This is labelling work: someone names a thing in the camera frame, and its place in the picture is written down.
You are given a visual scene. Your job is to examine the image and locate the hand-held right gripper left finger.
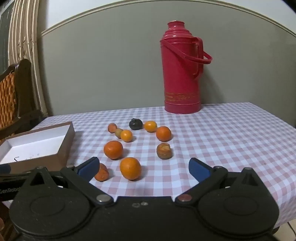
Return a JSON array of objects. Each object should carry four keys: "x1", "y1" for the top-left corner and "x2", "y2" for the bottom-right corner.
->
[{"x1": 22, "y1": 157, "x2": 114, "y2": 207}]

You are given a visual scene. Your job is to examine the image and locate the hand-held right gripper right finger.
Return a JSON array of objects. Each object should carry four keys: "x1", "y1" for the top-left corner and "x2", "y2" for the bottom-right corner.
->
[{"x1": 174, "y1": 158, "x2": 266, "y2": 207}]

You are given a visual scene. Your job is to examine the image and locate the brown carrot chunk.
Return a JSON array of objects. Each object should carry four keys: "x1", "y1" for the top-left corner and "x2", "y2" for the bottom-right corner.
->
[{"x1": 157, "y1": 143, "x2": 173, "y2": 160}]

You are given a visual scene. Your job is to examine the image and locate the brown cardboard box white inside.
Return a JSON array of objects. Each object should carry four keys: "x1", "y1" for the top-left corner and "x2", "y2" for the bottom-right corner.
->
[{"x1": 0, "y1": 121, "x2": 75, "y2": 173}]

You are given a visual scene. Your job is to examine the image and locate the small orange kumquat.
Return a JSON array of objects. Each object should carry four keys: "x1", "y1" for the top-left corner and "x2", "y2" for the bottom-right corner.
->
[
  {"x1": 120, "y1": 130, "x2": 133, "y2": 143},
  {"x1": 144, "y1": 121, "x2": 158, "y2": 133}
]

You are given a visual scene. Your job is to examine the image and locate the dark water chestnut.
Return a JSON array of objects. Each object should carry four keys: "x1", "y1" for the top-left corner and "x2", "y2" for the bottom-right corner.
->
[{"x1": 129, "y1": 118, "x2": 142, "y2": 130}]

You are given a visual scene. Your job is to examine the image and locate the pink white checkered tablecloth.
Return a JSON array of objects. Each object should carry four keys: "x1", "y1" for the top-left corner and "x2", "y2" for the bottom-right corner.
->
[{"x1": 1, "y1": 101, "x2": 296, "y2": 230}]

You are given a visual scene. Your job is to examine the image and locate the dark wooden woven chair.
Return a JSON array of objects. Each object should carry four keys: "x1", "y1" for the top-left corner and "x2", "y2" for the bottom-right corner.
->
[{"x1": 0, "y1": 59, "x2": 48, "y2": 139}]

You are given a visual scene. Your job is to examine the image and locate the red thermos flask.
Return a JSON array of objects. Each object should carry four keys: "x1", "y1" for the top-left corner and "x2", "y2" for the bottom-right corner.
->
[{"x1": 159, "y1": 20, "x2": 213, "y2": 114}]

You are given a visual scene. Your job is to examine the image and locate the dark window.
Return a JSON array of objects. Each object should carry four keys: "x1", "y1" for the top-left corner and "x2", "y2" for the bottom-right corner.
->
[{"x1": 0, "y1": 0, "x2": 14, "y2": 77}]

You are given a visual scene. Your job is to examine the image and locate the beige striped curtain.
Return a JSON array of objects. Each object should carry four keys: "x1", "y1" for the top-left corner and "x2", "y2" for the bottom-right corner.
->
[{"x1": 8, "y1": 0, "x2": 50, "y2": 116}]

